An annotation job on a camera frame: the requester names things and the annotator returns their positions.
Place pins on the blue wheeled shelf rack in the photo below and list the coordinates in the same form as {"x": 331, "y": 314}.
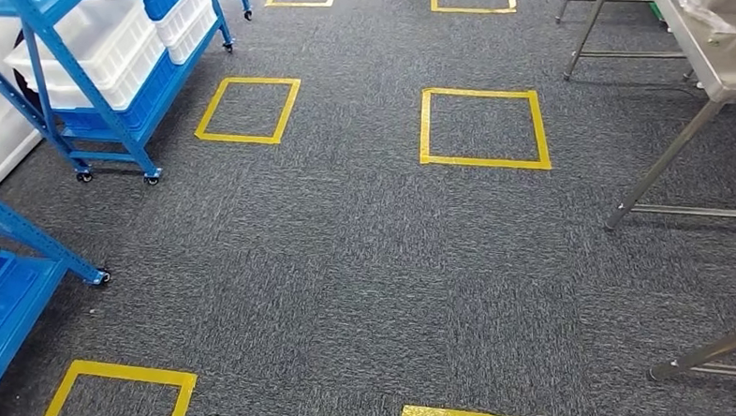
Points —
{"x": 12, "y": 309}
{"x": 89, "y": 88}
{"x": 244, "y": 1}

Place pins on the blue plastic crate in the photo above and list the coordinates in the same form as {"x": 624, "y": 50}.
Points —
{"x": 146, "y": 98}
{"x": 160, "y": 4}

